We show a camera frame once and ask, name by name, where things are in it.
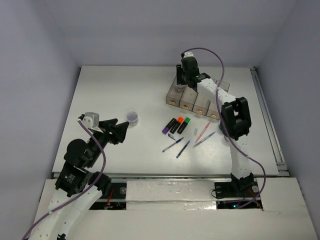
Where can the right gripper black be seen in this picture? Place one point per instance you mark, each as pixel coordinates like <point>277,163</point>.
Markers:
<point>180,80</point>

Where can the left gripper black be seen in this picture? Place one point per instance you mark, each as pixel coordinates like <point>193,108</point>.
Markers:
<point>110,130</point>

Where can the clear jar blue clips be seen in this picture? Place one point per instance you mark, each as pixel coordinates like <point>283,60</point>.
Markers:
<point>180,88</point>

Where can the clear jar purple clips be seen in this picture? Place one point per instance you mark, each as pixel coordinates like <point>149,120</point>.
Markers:
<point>132,118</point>

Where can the orange cap highlighter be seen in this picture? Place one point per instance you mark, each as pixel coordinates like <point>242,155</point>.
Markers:
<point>176,125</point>

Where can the green cap highlighter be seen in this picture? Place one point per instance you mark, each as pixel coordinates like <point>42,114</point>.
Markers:
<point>183,125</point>

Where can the purple cap highlighter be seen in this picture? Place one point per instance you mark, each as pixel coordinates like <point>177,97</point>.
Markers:
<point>169,126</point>

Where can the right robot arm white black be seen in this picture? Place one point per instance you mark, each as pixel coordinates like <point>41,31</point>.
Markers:
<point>235,123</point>

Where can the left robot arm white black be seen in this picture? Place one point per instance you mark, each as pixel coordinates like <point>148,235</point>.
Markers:
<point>76,188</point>

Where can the clear four-compartment organizer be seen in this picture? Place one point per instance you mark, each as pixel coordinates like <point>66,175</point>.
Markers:
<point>191,101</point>

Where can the red pen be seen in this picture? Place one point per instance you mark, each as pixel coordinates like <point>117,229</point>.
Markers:
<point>202,132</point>

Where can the blue pen left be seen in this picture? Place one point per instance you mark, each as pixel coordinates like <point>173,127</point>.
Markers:
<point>173,144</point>

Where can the blue pen middle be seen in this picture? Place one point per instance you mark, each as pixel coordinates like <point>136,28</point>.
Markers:
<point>183,149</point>

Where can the clear blue pen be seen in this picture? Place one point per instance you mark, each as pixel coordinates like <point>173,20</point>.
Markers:
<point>203,140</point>

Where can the white foam board front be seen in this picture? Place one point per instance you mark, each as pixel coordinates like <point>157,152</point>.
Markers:
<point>170,209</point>

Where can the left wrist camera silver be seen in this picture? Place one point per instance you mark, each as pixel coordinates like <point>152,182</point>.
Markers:
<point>90,120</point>

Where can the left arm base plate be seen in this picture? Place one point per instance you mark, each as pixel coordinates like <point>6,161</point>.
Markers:
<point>117,192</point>

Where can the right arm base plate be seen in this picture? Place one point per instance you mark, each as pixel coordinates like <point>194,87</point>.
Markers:
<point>228,190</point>

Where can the aluminium rail right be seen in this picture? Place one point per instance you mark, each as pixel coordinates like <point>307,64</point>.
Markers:
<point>281,165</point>

